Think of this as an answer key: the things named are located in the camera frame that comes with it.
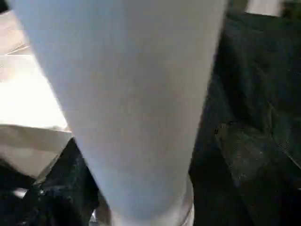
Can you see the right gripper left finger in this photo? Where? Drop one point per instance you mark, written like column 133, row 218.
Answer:
column 66, row 197

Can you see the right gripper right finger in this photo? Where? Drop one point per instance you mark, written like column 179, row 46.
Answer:
column 263, row 183

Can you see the white plastic table top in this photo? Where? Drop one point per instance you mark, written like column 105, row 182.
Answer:
column 23, row 94

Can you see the white plastic table leg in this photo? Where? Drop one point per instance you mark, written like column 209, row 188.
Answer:
column 136, row 103

